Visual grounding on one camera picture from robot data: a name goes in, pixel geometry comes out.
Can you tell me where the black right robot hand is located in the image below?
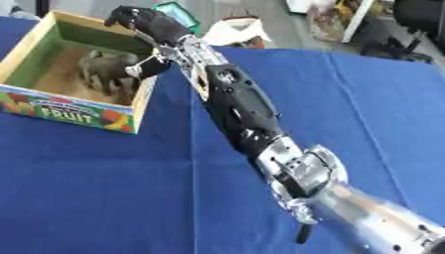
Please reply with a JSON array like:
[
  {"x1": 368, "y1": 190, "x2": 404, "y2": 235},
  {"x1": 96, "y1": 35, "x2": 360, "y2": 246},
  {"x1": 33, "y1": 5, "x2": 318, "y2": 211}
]
[{"x1": 102, "y1": 5, "x2": 195, "y2": 79}]

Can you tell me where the wooden box with fruit print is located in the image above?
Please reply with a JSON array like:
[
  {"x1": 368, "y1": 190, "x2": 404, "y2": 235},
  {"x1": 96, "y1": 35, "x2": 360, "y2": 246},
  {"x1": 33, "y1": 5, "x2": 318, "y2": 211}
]
[{"x1": 0, "y1": 10, "x2": 160, "y2": 135}]

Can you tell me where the green crate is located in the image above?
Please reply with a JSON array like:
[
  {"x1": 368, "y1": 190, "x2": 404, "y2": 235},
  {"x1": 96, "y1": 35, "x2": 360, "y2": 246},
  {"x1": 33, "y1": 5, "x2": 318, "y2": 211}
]
[{"x1": 151, "y1": 1, "x2": 202, "y2": 35}]

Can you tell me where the grey toy elephant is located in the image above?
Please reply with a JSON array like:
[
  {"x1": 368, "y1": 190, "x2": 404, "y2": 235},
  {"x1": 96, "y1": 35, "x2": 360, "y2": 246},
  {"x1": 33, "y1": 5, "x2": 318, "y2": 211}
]
[{"x1": 76, "y1": 49, "x2": 145, "y2": 97}]

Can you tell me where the white bag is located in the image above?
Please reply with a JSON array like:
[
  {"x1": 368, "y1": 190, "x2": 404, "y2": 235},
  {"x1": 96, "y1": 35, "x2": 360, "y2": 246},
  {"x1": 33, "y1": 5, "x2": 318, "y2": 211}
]
[{"x1": 200, "y1": 16, "x2": 273, "y2": 50}]

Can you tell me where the black office chair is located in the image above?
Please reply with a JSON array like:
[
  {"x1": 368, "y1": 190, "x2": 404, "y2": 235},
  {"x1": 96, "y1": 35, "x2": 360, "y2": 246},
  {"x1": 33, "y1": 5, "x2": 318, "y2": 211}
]
[{"x1": 360, "y1": 0, "x2": 445, "y2": 64}]

